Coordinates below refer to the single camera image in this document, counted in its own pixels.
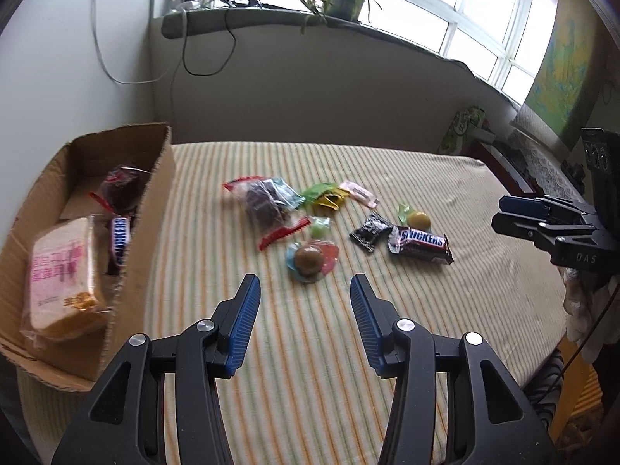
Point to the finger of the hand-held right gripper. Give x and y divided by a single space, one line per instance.
513 227
520 205

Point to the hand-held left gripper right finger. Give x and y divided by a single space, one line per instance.
361 319

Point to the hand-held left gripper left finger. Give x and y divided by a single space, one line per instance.
244 319

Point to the chocolate ball colourful wrapper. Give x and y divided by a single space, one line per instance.
310 259

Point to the black snack packet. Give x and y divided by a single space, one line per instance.
370 230

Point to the yellow ball candy green wrapper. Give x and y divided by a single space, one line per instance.
419 219

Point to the brown chocolate bar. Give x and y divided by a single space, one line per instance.
419 244
120 240

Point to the green jelly candy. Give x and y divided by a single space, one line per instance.
319 227

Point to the dark cake packet red edge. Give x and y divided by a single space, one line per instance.
121 189
264 208

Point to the brown cardboard box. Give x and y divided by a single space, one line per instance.
145 252

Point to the yellow snack packet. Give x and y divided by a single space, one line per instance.
335 198

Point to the pink snack packet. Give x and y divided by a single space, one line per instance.
358 193

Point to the teal snack packet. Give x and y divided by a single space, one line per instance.
291 196

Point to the green snack packet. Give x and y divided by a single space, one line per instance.
315 190

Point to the white lace cloth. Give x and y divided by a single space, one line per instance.
547 174

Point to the brown wooden cabinet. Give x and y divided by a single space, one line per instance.
503 167

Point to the striped tablecloth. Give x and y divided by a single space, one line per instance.
300 348

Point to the green printed box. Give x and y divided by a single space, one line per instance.
460 131

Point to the bagged sliced bread pink print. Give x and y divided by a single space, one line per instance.
58 271

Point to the wall map poster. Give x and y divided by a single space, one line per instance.
564 72

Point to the white window frame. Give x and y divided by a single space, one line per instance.
453 34

